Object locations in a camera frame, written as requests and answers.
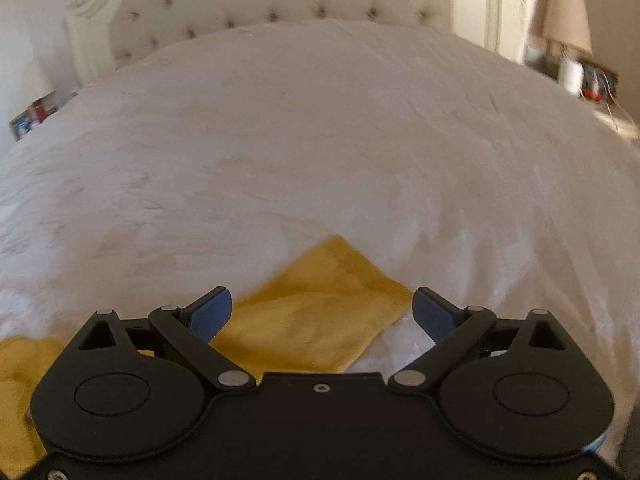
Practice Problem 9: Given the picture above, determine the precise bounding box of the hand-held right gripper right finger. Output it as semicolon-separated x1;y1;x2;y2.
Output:
387;286;569;393

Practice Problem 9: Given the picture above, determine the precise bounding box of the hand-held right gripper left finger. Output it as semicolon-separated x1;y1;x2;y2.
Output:
75;286;256;392

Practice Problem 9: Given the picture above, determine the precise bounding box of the yellow knitted sweater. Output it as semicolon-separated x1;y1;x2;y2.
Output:
0;235;414;480

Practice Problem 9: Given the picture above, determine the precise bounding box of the white embroidered bedspread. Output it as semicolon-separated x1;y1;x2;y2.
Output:
0;19;640;480

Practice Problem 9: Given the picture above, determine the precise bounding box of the white cylinder container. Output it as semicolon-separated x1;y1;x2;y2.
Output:
557;57;584;94

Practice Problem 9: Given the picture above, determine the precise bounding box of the beige shade table lamp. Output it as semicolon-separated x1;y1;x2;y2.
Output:
541;0;594;61

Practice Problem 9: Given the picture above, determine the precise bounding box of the wooden photo frame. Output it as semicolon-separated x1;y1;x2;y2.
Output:
9;114;40;142

